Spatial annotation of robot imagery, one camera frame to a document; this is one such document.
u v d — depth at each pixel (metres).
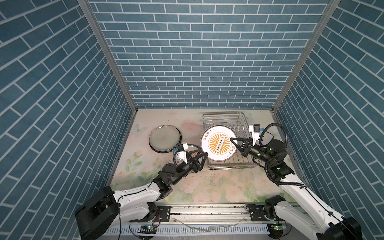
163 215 0.73
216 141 0.70
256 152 0.63
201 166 0.65
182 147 0.64
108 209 0.41
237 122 1.12
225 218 0.73
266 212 0.67
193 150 0.73
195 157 0.67
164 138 1.00
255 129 0.63
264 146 0.64
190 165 0.65
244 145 0.65
